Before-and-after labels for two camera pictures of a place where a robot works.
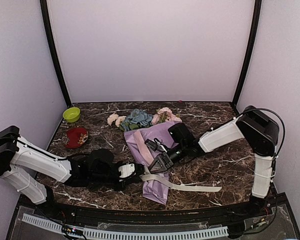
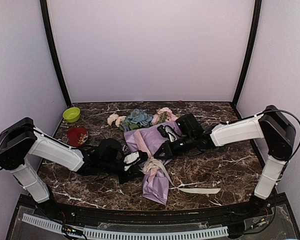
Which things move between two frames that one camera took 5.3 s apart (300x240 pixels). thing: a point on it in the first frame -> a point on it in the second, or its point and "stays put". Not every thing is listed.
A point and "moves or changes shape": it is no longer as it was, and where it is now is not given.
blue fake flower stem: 138,119 stays put
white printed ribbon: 195,187 moves or changes shape
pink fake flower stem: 164,114 stays put
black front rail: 154,216 stays put
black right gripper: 166,159 -> 167,146
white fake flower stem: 118,120 stays put
